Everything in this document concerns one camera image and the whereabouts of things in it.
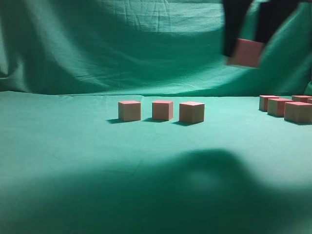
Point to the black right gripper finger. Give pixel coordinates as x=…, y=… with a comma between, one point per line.
x=271, y=16
x=234, y=14

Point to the green cloth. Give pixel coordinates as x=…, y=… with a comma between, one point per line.
x=69, y=165

